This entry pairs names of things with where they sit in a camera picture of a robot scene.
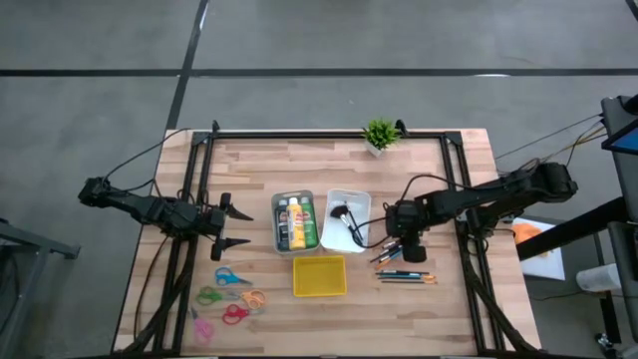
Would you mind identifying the white plastic bin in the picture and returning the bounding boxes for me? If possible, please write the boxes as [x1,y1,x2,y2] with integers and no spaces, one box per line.
[319,187,373,254]

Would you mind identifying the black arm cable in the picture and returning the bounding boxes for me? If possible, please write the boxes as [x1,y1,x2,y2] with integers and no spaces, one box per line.
[348,173,468,249]
[102,128,193,198]

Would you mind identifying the blue screen tablet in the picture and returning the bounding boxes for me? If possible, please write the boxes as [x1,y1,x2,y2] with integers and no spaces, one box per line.
[601,117,638,156]

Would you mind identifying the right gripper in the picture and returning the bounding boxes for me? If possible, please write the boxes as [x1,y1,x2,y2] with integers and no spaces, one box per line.
[386,198,430,264]

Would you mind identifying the small green potted plant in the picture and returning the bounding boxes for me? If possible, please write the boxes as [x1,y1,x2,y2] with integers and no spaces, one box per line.
[361,118,403,159]

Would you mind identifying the black metal rig frame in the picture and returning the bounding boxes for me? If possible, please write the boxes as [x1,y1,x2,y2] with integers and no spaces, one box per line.
[114,119,542,359]

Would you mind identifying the grey metal rack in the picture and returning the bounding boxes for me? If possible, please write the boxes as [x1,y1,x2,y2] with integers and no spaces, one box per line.
[0,217,82,359]

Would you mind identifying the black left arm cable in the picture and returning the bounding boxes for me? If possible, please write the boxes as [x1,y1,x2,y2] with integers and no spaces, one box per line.
[102,128,193,198]

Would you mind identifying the black equipment stand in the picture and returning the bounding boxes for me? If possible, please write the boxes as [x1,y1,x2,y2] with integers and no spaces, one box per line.
[600,94,638,359]

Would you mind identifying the yellow paint bottle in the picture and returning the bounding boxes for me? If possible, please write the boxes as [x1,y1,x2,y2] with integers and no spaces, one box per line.
[287,196,307,251]

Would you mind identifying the black paint bottle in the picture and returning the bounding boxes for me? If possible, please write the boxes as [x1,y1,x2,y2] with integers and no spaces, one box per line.
[275,197,291,251]

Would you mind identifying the yellow slotted plastic basket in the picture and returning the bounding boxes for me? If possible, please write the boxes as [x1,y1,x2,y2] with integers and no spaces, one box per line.
[292,254,348,299]

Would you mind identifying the black caster wheel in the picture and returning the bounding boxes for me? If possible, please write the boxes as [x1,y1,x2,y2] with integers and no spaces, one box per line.
[595,331,622,359]

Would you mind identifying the white paper sheet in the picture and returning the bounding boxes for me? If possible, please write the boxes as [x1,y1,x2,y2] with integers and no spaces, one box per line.
[510,217,567,281]

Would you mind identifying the orange handled paintbrush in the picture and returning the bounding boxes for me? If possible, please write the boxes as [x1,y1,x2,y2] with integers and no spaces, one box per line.
[374,254,403,271]

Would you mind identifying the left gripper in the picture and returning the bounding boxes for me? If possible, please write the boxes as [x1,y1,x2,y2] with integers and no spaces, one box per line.
[196,192,254,262]

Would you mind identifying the black diagonal beam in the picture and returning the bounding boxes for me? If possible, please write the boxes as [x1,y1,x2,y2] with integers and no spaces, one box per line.
[515,196,630,261]

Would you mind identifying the green paint bottle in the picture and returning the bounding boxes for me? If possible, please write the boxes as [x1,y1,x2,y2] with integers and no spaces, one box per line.
[301,196,319,249]

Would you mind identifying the blue handled scissors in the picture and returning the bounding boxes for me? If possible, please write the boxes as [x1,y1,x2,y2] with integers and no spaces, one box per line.
[213,266,253,289]

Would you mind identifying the green handled scissors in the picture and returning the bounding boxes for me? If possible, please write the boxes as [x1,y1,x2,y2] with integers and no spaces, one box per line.
[195,285,240,307]

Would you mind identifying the orange handled scissors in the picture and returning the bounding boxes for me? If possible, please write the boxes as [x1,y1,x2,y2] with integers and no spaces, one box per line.
[229,288,268,311]

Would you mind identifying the red handled scissors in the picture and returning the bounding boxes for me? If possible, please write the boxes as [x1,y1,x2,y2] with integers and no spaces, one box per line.
[221,303,266,326]

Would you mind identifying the white paper roll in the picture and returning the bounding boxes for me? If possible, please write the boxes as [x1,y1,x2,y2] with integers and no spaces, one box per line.
[576,262,622,293]

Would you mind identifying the wide fluffy black brush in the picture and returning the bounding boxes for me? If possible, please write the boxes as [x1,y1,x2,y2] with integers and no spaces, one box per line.
[329,201,365,246]

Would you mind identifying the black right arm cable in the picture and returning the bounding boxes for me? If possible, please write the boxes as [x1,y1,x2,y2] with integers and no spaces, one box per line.
[348,173,468,249]

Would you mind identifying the orange cloth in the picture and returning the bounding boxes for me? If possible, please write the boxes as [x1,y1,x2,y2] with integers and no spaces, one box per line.
[511,222,549,256]

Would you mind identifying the pink handled scissors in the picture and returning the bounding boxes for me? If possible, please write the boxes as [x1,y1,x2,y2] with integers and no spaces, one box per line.
[188,307,216,346]

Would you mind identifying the tan floor cable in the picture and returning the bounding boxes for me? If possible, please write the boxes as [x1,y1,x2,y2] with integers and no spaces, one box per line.
[527,127,607,167]

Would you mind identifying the black floor cable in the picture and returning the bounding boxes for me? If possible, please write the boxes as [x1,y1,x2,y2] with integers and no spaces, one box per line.
[492,113,605,162]

